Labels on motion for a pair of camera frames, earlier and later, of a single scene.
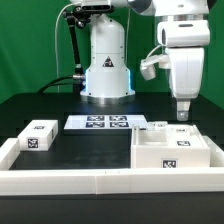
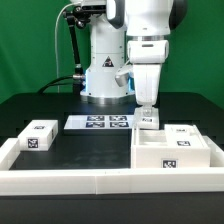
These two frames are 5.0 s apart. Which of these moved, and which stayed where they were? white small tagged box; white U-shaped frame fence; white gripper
Moved: white gripper
Stayed: white small tagged box; white U-shaped frame fence
